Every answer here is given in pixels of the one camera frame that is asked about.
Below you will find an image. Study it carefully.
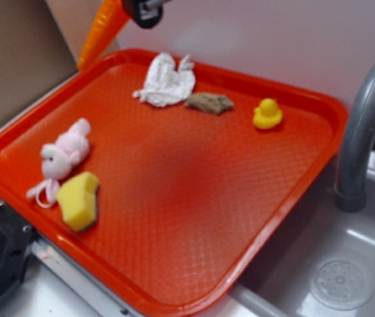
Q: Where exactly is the wooden board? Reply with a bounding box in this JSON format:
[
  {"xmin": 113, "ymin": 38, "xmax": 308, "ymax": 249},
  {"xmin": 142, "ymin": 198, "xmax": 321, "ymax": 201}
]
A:
[{"xmin": 46, "ymin": 0, "xmax": 103, "ymax": 64}]

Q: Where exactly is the crumpled white paper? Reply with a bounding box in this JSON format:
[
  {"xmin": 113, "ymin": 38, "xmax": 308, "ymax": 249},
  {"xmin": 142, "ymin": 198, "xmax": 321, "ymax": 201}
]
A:
[{"xmin": 132, "ymin": 52, "xmax": 196, "ymax": 108}]

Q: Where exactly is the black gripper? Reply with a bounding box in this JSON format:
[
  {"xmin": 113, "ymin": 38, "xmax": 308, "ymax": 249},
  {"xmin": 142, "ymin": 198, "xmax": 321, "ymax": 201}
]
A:
[{"xmin": 122, "ymin": 0, "xmax": 168, "ymax": 28}]

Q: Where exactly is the yellow sponge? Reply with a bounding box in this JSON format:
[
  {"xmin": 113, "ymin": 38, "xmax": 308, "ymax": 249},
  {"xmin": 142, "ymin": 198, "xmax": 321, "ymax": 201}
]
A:
[{"xmin": 55, "ymin": 172, "xmax": 99, "ymax": 232}]

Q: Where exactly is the orange toy carrot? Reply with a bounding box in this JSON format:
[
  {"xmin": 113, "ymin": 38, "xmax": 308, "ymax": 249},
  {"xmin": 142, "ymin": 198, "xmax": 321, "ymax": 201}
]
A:
[{"xmin": 77, "ymin": 0, "xmax": 129, "ymax": 71}]

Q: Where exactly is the yellow rubber duck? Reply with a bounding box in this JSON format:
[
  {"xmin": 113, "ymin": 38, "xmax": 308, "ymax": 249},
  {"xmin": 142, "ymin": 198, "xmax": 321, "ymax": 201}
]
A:
[{"xmin": 252, "ymin": 98, "xmax": 283, "ymax": 129}]

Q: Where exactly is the pink plush bunny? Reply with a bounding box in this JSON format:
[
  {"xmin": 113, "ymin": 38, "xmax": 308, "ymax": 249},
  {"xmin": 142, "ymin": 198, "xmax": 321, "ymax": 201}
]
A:
[{"xmin": 26, "ymin": 118, "xmax": 91, "ymax": 209}]

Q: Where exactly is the red plastic tray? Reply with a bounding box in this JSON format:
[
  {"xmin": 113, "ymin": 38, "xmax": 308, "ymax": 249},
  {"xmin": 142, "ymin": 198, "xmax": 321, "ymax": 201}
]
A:
[{"xmin": 0, "ymin": 50, "xmax": 347, "ymax": 316}]

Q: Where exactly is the grey toy sink basin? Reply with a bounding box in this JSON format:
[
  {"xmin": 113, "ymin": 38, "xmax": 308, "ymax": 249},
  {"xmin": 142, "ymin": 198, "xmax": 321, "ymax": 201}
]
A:
[{"xmin": 231, "ymin": 153, "xmax": 375, "ymax": 316}]

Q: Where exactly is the grey sink faucet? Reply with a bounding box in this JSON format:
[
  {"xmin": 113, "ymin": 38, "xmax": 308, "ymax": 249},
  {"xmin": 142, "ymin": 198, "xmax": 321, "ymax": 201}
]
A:
[{"xmin": 334, "ymin": 64, "xmax": 375, "ymax": 213}]

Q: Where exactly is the brown wood piece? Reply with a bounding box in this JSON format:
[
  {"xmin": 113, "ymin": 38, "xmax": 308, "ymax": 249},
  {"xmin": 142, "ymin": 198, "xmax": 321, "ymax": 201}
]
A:
[{"xmin": 184, "ymin": 92, "xmax": 234, "ymax": 115}]

